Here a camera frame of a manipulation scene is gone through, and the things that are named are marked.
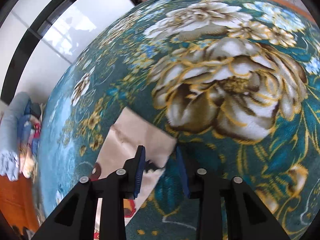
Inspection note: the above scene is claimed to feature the orange carved wooden headboard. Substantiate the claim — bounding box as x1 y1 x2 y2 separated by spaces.
0 174 48 233

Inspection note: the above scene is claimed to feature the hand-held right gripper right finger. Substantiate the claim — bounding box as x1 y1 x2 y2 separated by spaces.
175 146 292 240

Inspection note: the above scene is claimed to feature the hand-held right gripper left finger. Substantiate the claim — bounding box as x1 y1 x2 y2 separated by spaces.
31 145 147 240

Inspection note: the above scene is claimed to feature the blue and cream floral quilt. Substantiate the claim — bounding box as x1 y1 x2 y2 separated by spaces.
17 99 38 155

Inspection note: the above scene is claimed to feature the cream cartoon printed top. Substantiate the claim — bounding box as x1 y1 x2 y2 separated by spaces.
94 106 178 240

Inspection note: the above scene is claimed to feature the blue floral plush blanket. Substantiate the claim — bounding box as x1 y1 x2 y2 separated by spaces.
30 0 320 240

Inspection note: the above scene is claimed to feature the pink and cream floral quilt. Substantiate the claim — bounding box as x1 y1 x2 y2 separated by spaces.
21 122 42 179

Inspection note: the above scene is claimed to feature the white glossy wardrobe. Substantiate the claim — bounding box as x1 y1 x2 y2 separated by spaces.
0 0 140 105

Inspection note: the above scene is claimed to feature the dark grey pillow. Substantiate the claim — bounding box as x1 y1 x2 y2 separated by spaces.
30 102 43 118

